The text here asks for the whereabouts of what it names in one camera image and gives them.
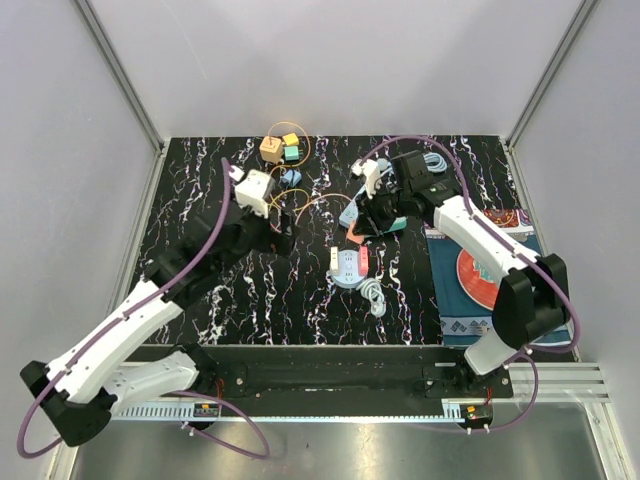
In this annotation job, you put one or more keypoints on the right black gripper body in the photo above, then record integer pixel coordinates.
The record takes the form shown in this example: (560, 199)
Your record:
(383, 208)

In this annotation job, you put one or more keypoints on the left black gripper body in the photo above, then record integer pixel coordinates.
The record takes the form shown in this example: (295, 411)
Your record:
(262, 237)

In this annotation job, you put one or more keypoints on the pink plug adapter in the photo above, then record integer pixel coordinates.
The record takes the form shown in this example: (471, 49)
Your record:
(363, 261)

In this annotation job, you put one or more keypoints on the salmon cube charger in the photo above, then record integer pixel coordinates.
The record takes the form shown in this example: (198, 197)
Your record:
(354, 237)

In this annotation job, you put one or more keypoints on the white cube charger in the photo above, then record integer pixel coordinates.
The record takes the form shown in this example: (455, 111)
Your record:
(334, 266)

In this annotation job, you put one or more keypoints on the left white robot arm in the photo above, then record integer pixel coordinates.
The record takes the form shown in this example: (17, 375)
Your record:
(81, 390)

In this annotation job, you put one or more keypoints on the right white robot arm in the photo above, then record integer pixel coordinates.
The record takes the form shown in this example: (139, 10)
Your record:
(532, 289)

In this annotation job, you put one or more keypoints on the teal triangular power strip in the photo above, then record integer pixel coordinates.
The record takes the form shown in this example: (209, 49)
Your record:
(397, 225)

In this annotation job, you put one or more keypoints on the blue cube charger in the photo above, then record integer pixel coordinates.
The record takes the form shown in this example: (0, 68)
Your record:
(291, 178)

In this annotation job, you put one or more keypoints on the round blue power strip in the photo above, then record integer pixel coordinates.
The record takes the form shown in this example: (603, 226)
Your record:
(348, 277)

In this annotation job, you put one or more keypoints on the green cube charger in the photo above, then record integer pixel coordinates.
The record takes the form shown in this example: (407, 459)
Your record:
(291, 153)

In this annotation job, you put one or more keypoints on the wooden cube charger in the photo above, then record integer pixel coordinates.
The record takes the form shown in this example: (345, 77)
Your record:
(272, 149)

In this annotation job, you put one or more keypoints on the yellow cube charger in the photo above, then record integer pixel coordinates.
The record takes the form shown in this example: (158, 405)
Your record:
(290, 140)

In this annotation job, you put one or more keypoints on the red and green plate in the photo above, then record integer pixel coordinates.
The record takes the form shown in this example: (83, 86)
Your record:
(475, 281)

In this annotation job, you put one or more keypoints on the blue placemat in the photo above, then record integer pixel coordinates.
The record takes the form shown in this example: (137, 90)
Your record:
(457, 312)

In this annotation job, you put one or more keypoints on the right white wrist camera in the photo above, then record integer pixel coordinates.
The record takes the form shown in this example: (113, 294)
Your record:
(370, 171)

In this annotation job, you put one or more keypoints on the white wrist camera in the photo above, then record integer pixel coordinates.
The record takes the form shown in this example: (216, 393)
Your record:
(370, 171)
(252, 190)

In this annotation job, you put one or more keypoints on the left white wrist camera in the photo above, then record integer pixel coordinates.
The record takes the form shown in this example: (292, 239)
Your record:
(252, 190)

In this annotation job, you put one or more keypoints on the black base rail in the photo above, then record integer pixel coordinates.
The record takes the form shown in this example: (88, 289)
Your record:
(239, 371)

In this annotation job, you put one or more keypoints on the left aluminium post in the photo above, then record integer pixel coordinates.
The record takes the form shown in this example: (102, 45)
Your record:
(106, 49)

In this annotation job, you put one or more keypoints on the aluminium post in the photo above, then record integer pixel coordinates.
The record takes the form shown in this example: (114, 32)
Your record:
(569, 38)
(106, 49)

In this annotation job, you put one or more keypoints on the right aluminium post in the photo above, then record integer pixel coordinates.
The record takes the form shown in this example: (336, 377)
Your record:
(569, 38)

